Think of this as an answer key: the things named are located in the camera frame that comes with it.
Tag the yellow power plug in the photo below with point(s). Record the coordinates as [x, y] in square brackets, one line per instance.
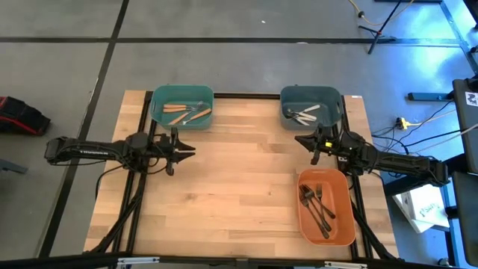
[401, 123]

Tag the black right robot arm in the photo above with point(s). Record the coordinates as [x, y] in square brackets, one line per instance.
[403, 162]

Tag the white cardboard box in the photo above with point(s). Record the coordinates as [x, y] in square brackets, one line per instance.
[422, 209]

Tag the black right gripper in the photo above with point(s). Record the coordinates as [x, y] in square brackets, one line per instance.
[328, 145]

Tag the blue metal frame beam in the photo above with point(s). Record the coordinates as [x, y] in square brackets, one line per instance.
[459, 34]

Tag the red and black bag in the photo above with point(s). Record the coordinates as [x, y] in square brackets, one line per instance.
[22, 117]

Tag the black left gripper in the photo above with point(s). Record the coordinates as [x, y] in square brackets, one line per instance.
[164, 149]

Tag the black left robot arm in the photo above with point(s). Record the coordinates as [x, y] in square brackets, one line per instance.
[93, 152]

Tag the grey flat floor object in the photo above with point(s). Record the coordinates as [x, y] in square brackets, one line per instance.
[11, 166]

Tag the blue-grey plastic bin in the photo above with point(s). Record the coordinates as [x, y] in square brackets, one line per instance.
[325, 97]

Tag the black fork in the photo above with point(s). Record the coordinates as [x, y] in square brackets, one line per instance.
[317, 223]
[320, 198]
[325, 208]
[323, 219]

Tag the dark metal floor bar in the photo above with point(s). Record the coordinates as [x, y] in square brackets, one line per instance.
[429, 96]

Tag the black desk with white sticker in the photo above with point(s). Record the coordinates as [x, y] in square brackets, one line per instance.
[468, 130]

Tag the teal plastic bin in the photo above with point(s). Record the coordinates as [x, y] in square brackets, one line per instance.
[157, 119]

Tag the orange plastic bin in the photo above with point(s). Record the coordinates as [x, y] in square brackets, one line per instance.
[343, 209]

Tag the black crossbar with silver brackets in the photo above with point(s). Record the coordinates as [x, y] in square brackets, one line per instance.
[56, 261]

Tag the black tripod stand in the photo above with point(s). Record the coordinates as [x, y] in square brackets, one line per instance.
[384, 27]

